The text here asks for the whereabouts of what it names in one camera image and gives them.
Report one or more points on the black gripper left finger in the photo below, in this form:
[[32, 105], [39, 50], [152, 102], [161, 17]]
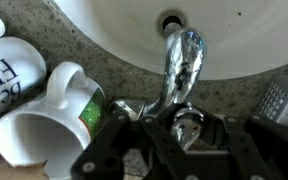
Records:
[[117, 146]]

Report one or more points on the white sink basin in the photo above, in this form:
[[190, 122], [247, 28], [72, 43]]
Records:
[[217, 30]]

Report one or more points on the chrome sink faucet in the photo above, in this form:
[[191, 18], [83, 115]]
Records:
[[182, 66]]

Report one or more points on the white mug with green print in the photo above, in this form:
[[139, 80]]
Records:
[[50, 123]]

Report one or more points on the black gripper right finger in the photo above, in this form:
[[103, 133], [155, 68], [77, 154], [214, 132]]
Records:
[[260, 146]]

